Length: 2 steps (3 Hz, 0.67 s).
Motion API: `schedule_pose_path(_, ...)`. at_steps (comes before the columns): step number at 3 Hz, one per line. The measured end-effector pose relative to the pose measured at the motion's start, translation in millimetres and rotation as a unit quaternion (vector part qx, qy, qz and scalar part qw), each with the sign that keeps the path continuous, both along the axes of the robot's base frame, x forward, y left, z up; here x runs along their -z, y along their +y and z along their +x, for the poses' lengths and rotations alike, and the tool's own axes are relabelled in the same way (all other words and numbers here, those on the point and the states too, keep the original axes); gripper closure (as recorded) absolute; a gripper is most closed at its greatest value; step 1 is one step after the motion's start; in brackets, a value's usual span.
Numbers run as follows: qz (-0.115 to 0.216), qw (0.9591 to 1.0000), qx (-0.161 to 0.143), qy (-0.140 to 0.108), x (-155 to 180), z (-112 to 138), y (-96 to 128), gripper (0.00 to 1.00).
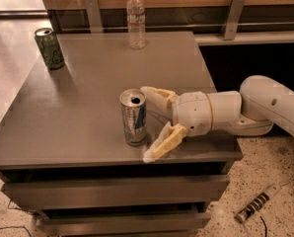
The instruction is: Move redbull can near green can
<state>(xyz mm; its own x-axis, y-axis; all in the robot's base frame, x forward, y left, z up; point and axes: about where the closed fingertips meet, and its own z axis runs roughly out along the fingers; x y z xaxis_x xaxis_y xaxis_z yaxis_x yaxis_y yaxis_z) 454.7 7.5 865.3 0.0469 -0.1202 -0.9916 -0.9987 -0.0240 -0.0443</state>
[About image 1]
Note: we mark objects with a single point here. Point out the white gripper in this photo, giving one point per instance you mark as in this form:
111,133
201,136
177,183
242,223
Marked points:
191,113

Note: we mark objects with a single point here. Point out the silver blue redbull can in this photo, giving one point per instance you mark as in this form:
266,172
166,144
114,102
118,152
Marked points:
133,110

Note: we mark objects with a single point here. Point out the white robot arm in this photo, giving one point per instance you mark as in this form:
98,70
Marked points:
260,103

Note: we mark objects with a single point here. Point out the green soda can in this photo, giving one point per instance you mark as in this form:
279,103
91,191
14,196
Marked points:
49,48

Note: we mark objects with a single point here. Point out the grey upper drawer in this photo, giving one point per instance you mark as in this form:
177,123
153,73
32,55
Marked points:
116,192

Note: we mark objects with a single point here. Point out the grey drawer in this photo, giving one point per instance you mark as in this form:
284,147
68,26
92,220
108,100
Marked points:
116,192
124,224

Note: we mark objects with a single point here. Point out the clear plastic water bottle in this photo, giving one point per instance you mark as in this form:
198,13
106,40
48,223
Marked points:
135,12

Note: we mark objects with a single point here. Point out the grey drawer cabinet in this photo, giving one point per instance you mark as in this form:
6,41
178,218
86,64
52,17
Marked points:
66,124

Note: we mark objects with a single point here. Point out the white power strip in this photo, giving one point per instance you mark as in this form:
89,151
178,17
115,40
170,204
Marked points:
257,203

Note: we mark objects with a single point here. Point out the grey lower drawer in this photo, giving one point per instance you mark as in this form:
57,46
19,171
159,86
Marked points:
124,224

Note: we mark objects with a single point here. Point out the left metal bracket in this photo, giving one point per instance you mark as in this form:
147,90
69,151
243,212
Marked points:
94,16

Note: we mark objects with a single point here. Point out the metal bracket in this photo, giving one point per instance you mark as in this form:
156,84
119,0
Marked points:
94,16
234,13

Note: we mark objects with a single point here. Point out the right metal bracket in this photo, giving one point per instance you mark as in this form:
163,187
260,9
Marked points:
234,13

